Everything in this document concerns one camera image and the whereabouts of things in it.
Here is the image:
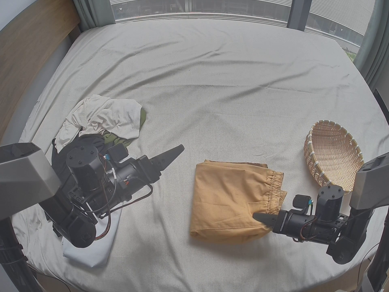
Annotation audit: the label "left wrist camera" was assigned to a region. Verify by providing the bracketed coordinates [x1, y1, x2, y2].
[107, 143, 128, 166]

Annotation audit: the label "grey-green curtain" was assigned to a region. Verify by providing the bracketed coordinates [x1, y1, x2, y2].
[65, 0, 116, 31]
[354, 0, 389, 87]

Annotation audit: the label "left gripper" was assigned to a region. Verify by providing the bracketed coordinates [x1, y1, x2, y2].
[114, 155, 163, 193]

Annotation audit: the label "tan shorts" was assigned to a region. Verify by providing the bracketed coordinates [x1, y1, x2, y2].
[190, 160, 288, 245]

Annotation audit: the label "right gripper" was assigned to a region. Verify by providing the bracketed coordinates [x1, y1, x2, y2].
[273, 210, 316, 239]

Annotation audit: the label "green garment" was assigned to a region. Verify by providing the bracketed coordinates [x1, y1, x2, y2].
[102, 107, 147, 148]

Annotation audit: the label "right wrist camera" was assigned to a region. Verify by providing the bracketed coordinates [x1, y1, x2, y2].
[292, 194, 312, 215]

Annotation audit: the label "black cable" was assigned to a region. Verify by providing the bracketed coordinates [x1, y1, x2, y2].
[94, 184, 154, 241]

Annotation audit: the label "pale blue garment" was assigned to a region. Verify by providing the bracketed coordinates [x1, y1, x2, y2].
[62, 206, 122, 268]

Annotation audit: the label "white garment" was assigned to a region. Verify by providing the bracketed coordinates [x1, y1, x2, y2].
[55, 94, 143, 152]

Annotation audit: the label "round woven basket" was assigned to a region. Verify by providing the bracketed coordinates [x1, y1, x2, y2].
[304, 120, 364, 192]

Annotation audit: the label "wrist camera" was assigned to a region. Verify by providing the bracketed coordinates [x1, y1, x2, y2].
[292, 194, 312, 215]
[107, 143, 128, 166]

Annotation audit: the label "black garment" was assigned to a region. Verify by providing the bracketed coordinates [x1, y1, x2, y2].
[44, 133, 105, 236]

